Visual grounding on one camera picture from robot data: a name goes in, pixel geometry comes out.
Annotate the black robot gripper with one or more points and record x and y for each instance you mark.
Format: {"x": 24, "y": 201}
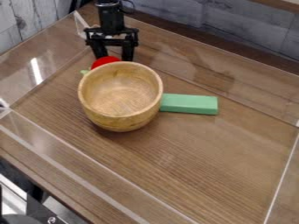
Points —
{"x": 111, "y": 33}

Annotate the red toy fruit green stem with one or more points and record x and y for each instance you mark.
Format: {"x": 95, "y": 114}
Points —
{"x": 99, "y": 62}

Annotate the light wooden bowl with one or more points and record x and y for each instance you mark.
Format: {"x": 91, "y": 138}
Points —
{"x": 121, "y": 95}

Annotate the green rectangular block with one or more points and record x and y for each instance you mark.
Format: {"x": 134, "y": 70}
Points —
{"x": 191, "y": 104}

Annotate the black metal table frame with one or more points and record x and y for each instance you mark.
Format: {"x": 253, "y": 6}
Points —
{"x": 26, "y": 204}

